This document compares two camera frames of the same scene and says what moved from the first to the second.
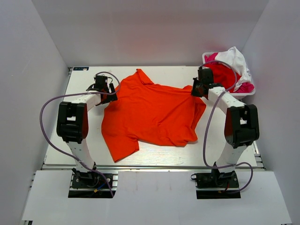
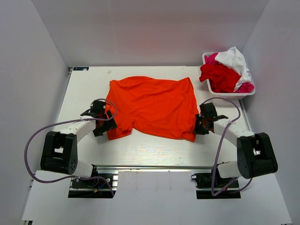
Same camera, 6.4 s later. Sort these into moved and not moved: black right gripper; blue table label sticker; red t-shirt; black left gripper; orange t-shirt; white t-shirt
Moved: black right gripper; black left gripper; orange t-shirt
Not moved: red t-shirt; blue table label sticker; white t-shirt
